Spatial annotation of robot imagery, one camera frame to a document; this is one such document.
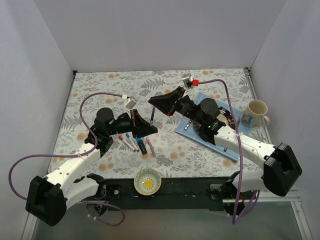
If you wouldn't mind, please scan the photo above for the light blue checkered napkin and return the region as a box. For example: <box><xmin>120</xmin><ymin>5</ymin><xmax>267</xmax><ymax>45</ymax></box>
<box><xmin>175</xmin><ymin>107</ymin><xmax>252</xmax><ymax>162</ymax></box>

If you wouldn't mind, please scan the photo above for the white blue marker pen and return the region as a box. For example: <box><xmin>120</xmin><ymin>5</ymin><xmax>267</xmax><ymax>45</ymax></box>
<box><xmin>125</xmin><ymin>133</ymin><xmax>139</xmax><ymax>152</ymax></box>

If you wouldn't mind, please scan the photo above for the aluminium frame rail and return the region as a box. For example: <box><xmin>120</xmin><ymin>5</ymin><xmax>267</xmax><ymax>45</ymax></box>
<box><xmin>219</xmin><ymin>189</ymin><xmax>313</xmax><ymax>240</ymax></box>

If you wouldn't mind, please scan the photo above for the black blue highlighter pen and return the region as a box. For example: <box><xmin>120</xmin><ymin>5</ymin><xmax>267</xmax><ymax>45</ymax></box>
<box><xmin>136</xmin><ymin>137</ymin><xmax>148</xmax><ymax>155</ymax></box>

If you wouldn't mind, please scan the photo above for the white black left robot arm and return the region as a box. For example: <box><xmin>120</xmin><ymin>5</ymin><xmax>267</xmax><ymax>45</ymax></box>
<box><xmin>25</xmin><ymin>107</ymin><xmax>158</xmax><ymax>226</ymax></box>

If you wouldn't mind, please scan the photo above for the striped rim cream plate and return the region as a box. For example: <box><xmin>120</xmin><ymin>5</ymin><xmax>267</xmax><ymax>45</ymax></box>
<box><xmin>217</xmin><ymin>106</ymin><xmax>237</xmax><ymax>130</ymax></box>

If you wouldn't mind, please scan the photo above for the white red marker pen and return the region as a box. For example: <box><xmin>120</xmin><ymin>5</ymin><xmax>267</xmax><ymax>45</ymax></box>
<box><xmin>118</xmin><ymin>135</ymin><xmax>136</xmax><ymax>152</ymax></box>

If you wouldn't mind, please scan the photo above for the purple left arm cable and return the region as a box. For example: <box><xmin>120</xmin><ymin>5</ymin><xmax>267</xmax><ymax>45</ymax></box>
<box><xmin>8</xmin><ymin>92</ymin><xmax>125</xmax><ymax>227</ymax></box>

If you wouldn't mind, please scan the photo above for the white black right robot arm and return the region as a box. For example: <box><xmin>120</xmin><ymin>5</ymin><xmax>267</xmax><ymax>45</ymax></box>
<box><xmin>148</xmin><ymin>87</ymin><xmax>302</xmax><ymax>199</ymax></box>

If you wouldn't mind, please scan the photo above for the cream painted mug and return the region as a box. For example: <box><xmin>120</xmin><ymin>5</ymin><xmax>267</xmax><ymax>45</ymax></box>
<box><xmin>240</xmin><ymin>99</ymin><xmax>270</xmax><ymax>128</ymax></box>

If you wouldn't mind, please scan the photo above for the floral patterned tablecloth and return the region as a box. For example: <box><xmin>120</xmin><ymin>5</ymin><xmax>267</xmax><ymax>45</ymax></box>
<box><xmin>48</xmin><ymin>70</ymin><xmax>258</xmax><ymax>178</ymax></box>

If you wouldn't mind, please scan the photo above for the yellow centre patterned bowl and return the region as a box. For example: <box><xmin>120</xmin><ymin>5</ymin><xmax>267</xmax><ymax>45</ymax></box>
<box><xmin>133</xmin><ymin>167</ymin><xmax>162</xmax><ymax>196</ymax></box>

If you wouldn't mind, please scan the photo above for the purple black pen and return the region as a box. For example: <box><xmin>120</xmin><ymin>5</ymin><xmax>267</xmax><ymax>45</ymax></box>
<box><xmin>149</xmin><ymin>107</ymin><xmax>156</xmax><ymax>126</ymax></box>

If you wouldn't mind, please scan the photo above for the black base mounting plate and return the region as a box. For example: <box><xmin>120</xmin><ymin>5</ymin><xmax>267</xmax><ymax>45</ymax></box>
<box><xmin>79</xmin><ymin>176</ymin><xmax>286</xmax><ymax>212</ymax></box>

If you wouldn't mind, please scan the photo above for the pink marker pen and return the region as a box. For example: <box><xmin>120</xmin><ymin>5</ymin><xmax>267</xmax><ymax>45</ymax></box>
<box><xmin>147</xmin><ymin>138</ymin><xmax>156</xmax><ymax>158</ymax></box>

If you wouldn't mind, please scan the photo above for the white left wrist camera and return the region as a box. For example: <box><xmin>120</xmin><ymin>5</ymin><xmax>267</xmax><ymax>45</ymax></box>
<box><xmin>121</xmin><ymin>94</ymin><xmax>138</xmax><ymax>118</ymax></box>

